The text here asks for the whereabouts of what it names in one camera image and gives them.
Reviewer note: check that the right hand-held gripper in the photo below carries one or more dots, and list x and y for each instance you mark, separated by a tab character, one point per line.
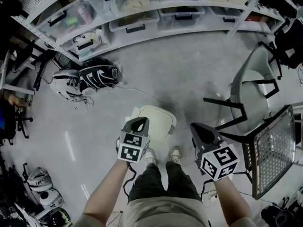
214	151

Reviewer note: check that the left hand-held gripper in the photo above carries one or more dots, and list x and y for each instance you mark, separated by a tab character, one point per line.
131	145

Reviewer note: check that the white trash bin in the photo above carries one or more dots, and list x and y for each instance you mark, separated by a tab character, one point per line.
156	122

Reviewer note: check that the person's right forearm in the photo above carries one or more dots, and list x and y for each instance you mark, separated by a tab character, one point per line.
233	198

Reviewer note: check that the person's left forearm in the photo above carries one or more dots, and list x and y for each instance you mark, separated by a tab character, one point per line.
104	189

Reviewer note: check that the person's left shoe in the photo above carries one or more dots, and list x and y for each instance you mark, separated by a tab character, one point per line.
150	156

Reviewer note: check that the person's shoe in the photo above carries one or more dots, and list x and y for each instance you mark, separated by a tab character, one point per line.
150	156
175	154

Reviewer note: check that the person's right shoe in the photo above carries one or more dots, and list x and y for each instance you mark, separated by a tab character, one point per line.
175	154

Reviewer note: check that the person's legs in dark trousers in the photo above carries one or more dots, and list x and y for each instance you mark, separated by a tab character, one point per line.
163	181

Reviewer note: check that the black mesh chair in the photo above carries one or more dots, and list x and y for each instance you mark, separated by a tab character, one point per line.
272	150

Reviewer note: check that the grey shell chair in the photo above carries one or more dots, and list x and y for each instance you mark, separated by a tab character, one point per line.
253	89

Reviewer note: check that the person's beige shirt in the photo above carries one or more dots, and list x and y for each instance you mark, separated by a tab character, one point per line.
163	213

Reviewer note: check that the black and white backpack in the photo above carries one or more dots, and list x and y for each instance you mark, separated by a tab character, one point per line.
98	75

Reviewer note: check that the white grey backpack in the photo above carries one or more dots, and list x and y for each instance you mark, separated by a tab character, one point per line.
66	84

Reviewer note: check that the white helmet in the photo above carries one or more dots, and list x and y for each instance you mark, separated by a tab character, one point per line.
49	197

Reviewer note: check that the grey white bag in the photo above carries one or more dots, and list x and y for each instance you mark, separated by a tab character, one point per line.
39	178

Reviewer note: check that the black green helmet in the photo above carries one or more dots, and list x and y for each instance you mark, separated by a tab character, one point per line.
59	217

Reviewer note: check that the black swivel chair base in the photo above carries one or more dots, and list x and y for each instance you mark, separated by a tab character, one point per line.
22	124

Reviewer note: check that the black office chair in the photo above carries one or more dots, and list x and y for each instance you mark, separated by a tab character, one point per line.
287	44

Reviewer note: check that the white metal shelving unit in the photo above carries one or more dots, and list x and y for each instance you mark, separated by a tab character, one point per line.
151	15

